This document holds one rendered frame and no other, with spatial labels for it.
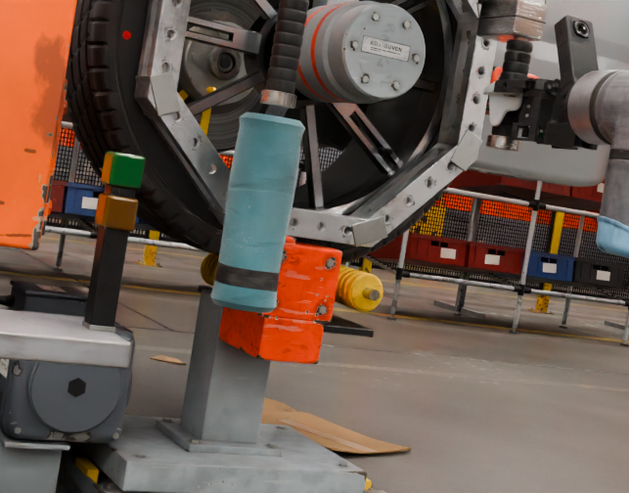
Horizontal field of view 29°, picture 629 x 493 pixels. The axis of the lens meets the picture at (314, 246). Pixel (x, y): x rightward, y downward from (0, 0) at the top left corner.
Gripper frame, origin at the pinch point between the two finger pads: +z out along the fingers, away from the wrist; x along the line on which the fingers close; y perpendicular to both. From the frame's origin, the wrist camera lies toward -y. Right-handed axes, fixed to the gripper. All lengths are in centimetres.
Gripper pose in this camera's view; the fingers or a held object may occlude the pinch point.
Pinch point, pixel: (503, 89)
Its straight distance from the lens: 171.6
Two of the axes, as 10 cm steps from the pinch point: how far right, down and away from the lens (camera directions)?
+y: -1.6, 9.9, 0.5
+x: 8.8, 1.2, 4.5
